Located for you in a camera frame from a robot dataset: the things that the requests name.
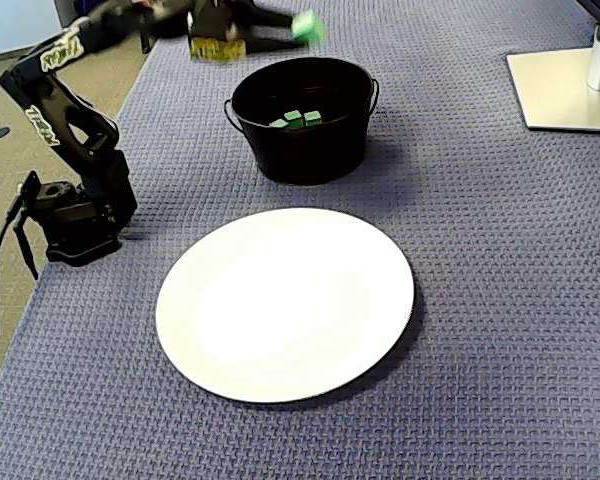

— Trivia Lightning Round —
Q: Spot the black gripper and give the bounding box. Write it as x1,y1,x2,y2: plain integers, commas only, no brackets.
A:
187,0,307,62

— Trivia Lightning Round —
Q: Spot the white round plate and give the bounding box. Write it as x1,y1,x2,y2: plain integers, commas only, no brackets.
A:
154,206,416,405

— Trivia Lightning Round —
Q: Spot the black metal bucket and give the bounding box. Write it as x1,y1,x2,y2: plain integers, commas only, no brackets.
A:
223,56,381,186

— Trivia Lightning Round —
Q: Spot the white monitor stand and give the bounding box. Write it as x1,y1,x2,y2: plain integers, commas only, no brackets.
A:
505,22,600,134

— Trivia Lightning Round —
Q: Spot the short black base cable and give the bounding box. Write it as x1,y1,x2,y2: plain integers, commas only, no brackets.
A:
12,219,40,281

